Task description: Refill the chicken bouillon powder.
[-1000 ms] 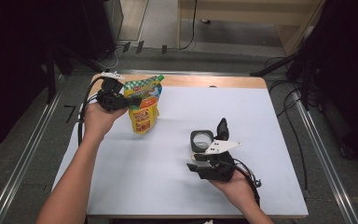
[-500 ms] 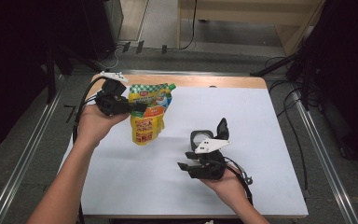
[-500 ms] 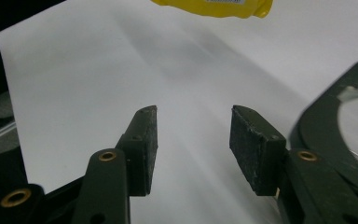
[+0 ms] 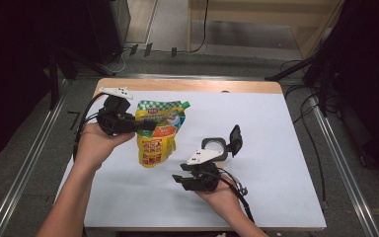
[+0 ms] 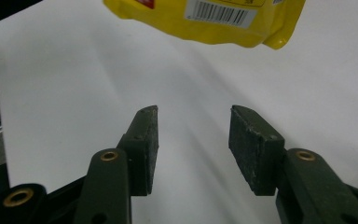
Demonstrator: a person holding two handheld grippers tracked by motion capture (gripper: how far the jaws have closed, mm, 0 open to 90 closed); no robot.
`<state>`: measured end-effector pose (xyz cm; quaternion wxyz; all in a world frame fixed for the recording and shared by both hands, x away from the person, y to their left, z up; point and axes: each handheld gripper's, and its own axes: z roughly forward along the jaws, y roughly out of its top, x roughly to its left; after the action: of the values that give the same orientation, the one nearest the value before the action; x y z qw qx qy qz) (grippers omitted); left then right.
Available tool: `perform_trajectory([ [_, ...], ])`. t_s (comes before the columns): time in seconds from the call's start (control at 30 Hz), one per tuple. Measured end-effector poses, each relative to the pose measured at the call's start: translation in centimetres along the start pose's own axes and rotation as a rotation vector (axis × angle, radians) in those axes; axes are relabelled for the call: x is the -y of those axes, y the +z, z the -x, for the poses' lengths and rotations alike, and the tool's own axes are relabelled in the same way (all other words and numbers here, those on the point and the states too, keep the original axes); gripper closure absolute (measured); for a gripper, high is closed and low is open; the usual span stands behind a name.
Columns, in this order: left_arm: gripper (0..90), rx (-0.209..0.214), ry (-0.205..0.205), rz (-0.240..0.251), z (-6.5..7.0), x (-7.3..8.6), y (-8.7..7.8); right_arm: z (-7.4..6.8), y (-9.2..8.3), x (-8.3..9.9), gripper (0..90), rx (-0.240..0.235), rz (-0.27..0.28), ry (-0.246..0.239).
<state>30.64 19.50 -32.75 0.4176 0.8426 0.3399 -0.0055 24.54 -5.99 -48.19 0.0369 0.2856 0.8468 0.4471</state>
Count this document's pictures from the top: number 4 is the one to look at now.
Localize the yellow spouted refill pouch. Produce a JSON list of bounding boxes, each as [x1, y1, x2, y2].
[[134, 99, 191, 169]]

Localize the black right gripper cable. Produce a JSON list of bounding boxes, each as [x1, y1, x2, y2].
[[215, 167, 257, 225]]

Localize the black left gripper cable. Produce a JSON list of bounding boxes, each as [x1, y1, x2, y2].
[[72, 92, 109, 163]]

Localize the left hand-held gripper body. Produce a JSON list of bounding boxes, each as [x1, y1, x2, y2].
[[97, 86, 140, 137]]

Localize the black hanging cable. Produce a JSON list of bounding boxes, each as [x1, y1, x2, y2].
[[190, 0, 210, 54]]

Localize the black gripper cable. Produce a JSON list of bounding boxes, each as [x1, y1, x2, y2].
[[215, 167, 257, 225], [72, 92, 109, 163]]

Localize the white table sheet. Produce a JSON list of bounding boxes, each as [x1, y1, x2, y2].
[[55, 90, 327, 230]]

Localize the black stand legs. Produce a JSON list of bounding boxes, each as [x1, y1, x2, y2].
[[265, 53, 331, 117], [46, 42, 114, 111]]

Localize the dark curtain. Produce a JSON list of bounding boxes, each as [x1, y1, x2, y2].
[[0, 0, 92, 167], [322, 0, 379, 177]]

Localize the person's right hand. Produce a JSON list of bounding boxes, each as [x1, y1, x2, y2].
[[195, 183, 242, 215]]

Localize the black cabinet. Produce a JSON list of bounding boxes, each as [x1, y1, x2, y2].
[[85, 0, 131, 65]]

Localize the aluminium floor rail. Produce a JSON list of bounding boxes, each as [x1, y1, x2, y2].
[[0, 95, 67, 237], [309, 97, 379, 237]]

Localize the black floor cables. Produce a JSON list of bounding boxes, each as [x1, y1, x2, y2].
[[284, 58, 331, 202]]

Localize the person's left hand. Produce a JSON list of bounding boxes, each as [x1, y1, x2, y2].
[[73, 121, 136, 173]]

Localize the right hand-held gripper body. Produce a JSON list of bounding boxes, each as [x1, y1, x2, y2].
[[183, 148, 225, 193]]

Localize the wooden shelf unit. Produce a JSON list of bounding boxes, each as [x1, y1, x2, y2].
[[187, 0, 343, 61]]

